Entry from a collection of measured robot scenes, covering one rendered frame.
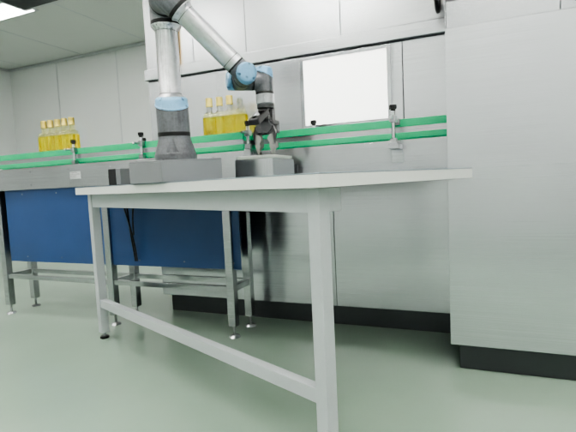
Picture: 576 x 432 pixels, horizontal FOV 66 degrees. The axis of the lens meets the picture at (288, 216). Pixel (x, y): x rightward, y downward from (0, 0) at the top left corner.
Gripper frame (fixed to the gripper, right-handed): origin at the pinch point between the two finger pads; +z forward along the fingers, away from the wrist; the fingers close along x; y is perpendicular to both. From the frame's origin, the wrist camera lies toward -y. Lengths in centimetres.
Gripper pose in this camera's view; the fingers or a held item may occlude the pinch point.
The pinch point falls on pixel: (266, 153)
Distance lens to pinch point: 184.2
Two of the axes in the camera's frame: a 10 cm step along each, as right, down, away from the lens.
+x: -9.1, 0.1, 4.1
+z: 0.5, 10.0, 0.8
